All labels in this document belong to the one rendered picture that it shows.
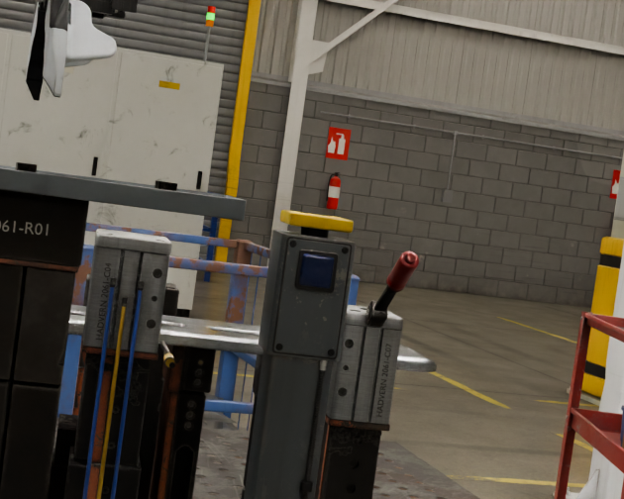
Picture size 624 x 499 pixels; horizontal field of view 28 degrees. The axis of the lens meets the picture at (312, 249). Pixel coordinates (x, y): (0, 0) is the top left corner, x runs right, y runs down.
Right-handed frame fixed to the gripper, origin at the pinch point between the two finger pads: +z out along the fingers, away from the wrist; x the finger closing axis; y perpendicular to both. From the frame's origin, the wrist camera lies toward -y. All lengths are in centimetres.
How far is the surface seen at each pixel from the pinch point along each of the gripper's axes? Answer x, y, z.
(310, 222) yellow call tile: -6.1, 24.9, 7.6
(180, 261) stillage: 211, 67, 30
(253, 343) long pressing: 20.7, 29.5, 22.9
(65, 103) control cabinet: 817, 114, -30
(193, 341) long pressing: 21.7, 22.9, 23.4
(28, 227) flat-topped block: -3.1, 0.2, 11.2
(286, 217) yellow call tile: -4.0, 23.3, 7.5
